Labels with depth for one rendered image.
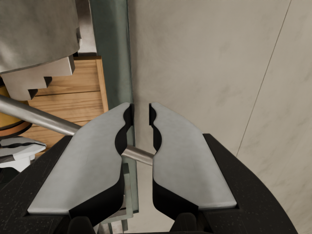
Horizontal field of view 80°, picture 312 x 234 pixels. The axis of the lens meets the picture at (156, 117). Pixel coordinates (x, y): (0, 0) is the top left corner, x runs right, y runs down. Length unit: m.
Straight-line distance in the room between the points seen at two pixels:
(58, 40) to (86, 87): 0.32
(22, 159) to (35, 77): 0.19
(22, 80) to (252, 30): 1.72
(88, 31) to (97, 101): 0.20
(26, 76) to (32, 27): 0.13
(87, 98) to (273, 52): 1.77
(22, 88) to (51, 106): 0.26
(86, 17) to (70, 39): 0.27
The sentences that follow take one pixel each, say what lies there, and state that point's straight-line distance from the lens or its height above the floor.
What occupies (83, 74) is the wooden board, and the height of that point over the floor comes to 0.89.
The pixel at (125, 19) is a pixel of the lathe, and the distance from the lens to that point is 0.90.
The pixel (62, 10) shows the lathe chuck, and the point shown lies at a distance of 0.31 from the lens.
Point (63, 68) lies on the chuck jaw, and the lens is 0.35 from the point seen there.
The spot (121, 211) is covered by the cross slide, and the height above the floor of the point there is 0.97.
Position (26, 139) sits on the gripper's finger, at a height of 1.06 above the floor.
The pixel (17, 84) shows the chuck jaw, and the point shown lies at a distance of 0.39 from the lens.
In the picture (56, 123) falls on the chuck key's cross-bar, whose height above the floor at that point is 1.29.
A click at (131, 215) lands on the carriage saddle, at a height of 0.93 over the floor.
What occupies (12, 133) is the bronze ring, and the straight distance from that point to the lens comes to 0.42.
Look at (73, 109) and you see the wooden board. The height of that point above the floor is 0.88.
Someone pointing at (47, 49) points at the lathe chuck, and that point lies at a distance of 0.28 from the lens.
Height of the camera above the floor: 1.44
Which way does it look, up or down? 56 degrees down
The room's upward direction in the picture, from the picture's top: 155 degrees clockwise
